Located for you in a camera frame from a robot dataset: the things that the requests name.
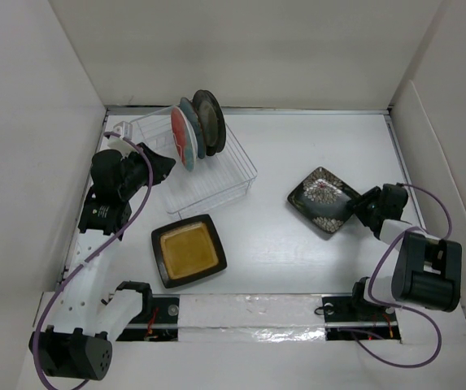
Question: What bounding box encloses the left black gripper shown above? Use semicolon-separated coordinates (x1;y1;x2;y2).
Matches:
119;142;174;199

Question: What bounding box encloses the red plate with teal flower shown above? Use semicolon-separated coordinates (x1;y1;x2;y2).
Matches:
170;106;198;172

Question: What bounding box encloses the black square floral plate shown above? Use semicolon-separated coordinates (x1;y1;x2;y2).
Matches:
287;167;360;234

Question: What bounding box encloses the teal round plate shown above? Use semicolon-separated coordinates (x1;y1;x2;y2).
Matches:
179;97;207;159

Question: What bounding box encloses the cream plate with tree pattern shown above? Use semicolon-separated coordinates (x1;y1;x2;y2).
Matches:
192;89;226;154

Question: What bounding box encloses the striped dark rim plate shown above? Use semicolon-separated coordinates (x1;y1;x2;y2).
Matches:
203;122;220;157

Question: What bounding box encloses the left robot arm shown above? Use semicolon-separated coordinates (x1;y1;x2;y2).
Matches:
29;141;176;389

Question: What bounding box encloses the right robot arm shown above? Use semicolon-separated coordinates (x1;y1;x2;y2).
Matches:
348;184;462;319

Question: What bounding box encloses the black square amber plate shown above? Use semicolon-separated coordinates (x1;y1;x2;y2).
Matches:
151;214;227;288

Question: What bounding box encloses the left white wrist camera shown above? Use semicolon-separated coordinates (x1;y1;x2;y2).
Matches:
104;121;133;154

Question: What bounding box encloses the white wire dish rack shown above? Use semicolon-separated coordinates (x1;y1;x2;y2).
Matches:
131;107;257;219

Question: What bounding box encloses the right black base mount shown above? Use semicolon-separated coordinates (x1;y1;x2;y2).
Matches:
315;295;402;341

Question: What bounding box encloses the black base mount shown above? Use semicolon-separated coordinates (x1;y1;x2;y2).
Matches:
117;295;180;342
315;295;402;341

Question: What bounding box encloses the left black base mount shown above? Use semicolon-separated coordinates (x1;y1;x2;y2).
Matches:
117;295;180;342

